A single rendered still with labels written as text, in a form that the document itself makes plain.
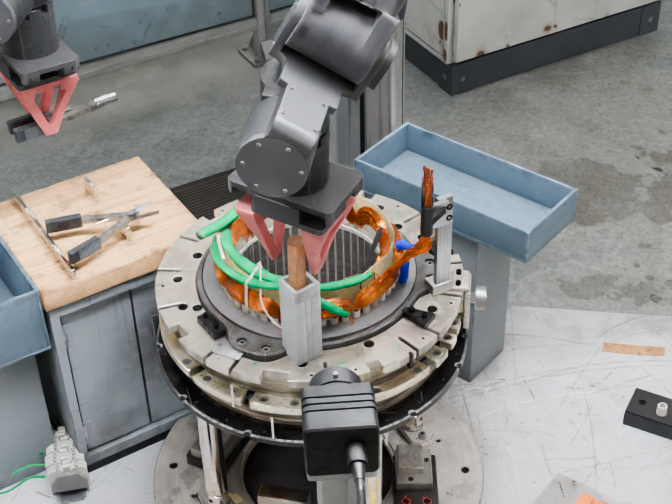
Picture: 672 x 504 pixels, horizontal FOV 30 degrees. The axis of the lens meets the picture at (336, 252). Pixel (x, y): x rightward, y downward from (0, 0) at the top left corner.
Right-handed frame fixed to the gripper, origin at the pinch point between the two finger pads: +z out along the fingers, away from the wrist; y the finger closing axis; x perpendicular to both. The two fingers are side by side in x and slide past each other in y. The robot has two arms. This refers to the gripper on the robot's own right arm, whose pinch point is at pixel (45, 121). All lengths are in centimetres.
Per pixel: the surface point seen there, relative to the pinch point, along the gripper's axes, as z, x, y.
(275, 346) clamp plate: 8.5, 6.6, 37.9
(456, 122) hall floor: 115, 157, -123
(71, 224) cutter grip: 9.9, -1.0, 6.2
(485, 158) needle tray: 12, 47, 19
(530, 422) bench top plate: 40, 43, 36
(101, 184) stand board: 11.8, 6.1, -2.1
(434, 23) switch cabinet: 94, 164, -144
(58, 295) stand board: 12.9, -6.1, 13.4
